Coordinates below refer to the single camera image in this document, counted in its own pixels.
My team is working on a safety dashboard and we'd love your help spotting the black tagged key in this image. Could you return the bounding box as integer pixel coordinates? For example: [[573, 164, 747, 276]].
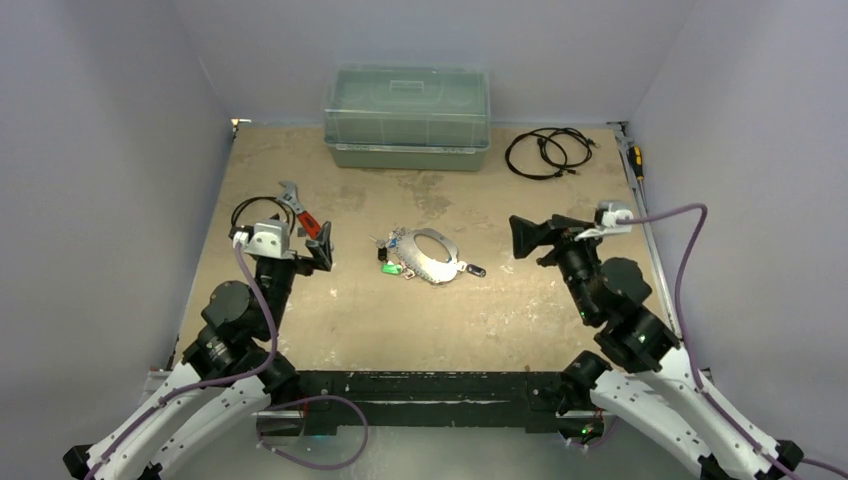
[[456, 261, 487, 278], [375, 240, 388, 263]]

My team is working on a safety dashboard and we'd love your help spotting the green tagged key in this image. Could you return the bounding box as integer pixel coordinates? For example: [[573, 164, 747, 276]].
[[381, 262, 404, 276]]

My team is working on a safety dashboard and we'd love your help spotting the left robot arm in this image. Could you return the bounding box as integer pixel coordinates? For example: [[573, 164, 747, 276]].
[[63, 217, 333, 479]]

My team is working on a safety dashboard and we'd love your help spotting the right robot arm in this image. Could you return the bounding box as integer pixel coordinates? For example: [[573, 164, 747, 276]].
[[509, 207, 804, 479]]

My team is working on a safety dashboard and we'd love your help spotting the yellow black screwdriver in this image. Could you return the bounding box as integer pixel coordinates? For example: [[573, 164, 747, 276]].
[[627, 145, 644, 182]]

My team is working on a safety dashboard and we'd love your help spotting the clear lidded green box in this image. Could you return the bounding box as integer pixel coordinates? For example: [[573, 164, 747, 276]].
[[323, 64, 491, 172]]

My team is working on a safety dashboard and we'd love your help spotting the black coiled cable left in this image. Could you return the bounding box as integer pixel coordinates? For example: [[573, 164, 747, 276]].
[[230, 195, 297, 234]]

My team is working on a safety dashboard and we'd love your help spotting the black coiled cable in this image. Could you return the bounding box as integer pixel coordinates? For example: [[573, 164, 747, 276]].
[[504, 127, 595, 181], [230, 195, 297, 234]]

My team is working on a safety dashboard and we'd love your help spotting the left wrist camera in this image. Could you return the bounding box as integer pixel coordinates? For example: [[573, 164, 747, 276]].
[[229, 215, 297, 260]]

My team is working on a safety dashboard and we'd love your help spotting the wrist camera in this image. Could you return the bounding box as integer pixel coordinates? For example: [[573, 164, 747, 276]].
[[575, 200, 635, 240], [229, 215, 297, 260]]

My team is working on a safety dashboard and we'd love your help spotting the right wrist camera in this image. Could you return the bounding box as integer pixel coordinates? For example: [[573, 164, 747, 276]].
[[575, 200, 635, 240]]

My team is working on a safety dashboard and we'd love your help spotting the red handled adjustable wrench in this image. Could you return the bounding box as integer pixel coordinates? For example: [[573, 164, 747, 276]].
[[277, 180, 321, 239]]

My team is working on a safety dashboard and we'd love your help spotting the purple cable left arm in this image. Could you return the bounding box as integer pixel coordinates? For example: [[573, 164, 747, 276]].
[[83, 241, 280, 480]]

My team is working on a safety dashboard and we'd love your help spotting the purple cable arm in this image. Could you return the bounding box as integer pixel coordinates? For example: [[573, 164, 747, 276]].
[[83, 241, 280, 480], [616, 202, 848, 480]]

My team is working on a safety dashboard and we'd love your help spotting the black coiled cable right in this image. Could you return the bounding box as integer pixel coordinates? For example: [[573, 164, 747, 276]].
[[504, 127, 595, 181]]

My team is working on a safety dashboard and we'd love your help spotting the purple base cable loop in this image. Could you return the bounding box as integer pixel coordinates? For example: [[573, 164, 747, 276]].
[[255, 389, 371, 472]]

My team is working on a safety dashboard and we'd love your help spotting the aluminium frame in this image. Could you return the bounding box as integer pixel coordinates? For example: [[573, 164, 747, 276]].
[[119, 369, 741, 480]]

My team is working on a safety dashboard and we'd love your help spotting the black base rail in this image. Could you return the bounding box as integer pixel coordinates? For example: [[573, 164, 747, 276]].
[[233, 369, 628, 436]]

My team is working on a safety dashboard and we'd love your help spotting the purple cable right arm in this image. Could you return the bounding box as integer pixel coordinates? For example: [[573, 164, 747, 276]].
[[616, 202, 848, 480]]

